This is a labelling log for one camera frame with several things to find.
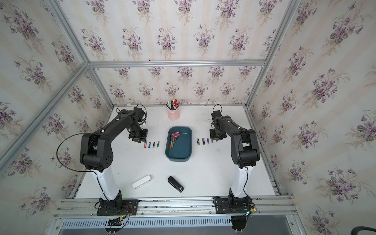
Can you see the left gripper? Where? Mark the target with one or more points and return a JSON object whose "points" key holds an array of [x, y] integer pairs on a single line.
{"points": [[143, 137]]}

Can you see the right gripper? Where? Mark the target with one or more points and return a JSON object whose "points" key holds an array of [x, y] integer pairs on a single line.
{"points": [[213, 137]]}

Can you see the teal plastic storage box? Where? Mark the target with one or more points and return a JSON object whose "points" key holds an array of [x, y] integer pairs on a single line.
{"points": [[179, 144]]}

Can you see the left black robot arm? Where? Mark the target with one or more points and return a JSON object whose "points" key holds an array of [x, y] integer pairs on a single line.
{"points": [[96, 153]]}

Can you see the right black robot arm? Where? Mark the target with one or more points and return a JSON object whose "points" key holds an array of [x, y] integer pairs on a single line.
{"points": [[245, 151]]}

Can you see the pink pen holder cup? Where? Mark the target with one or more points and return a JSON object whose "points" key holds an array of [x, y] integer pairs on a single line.
{"points": [[173, 114]]}

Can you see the white oblong case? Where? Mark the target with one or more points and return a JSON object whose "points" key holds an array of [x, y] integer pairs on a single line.
{"points": [[142, 182]]}

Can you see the black stapler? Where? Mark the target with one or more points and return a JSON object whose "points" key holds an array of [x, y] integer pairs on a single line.
{"points": [[173, 182]]}

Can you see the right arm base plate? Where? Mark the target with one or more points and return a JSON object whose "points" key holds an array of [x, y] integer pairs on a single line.
{"points": [[233, 205]]}

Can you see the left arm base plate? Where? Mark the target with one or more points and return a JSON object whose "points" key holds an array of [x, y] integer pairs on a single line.
{"points": [[109, 208]]}

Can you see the aluminium front rail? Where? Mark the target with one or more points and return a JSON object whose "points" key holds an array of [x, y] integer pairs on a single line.
{"points": [[174, 207]]}

